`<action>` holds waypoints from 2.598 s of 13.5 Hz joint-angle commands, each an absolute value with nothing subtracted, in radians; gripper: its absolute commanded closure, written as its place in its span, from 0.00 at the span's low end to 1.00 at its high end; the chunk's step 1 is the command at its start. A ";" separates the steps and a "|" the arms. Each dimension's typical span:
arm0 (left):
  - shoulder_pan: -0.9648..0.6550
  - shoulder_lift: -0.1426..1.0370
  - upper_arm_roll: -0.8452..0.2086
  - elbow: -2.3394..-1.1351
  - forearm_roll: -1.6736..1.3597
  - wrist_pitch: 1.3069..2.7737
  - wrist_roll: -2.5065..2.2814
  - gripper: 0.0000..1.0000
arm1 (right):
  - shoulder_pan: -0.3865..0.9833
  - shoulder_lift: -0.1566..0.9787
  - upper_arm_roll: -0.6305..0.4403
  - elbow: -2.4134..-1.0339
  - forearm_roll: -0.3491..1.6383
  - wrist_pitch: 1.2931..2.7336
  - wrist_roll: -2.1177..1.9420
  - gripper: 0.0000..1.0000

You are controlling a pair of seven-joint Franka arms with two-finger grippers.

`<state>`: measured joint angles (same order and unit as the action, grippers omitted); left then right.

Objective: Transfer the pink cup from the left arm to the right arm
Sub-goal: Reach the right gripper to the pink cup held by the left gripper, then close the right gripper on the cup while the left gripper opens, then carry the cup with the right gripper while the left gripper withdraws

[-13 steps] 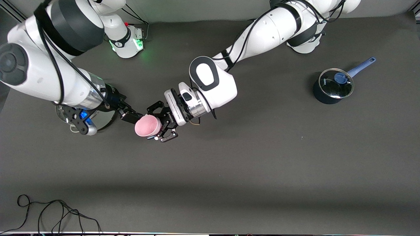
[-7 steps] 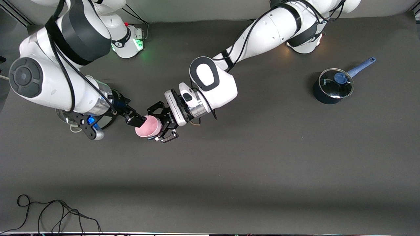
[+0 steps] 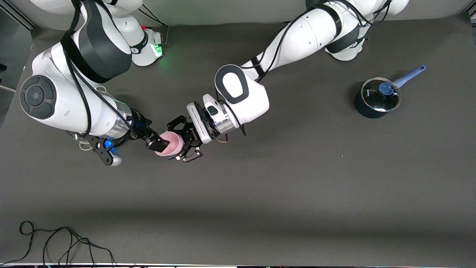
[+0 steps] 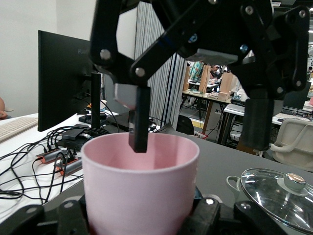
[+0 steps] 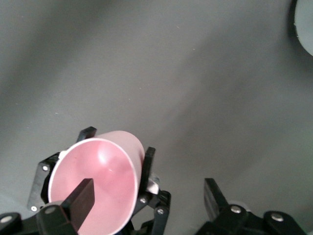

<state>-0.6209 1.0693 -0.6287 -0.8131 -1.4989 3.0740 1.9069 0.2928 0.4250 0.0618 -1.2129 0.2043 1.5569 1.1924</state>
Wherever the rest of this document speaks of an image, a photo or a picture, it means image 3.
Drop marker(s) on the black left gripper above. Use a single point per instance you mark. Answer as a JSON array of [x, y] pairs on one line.
[[192, 134]]

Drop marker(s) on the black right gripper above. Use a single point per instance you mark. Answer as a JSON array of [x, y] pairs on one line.
[[140, 127]]

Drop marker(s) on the pink plastic cup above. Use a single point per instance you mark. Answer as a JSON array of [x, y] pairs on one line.
[[173, 143]]

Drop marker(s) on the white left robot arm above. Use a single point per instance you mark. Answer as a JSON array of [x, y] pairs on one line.
[[308, 33]]

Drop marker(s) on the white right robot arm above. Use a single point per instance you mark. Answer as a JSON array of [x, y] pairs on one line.
[[63, 100]]

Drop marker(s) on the glass lid with beige knob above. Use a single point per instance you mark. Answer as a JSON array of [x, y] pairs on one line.
[[108, 97]]

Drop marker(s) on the dark grey table mat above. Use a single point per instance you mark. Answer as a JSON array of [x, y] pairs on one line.
[[238, 186]]

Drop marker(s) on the sage green cooking pot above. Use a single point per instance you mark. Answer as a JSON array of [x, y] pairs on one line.
[[81, 145]]

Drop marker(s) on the dark blue saucepan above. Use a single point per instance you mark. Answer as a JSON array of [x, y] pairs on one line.
[[366, 109]]

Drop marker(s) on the glass lid with blue knob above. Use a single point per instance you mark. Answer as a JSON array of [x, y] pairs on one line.
[[375, 100]]

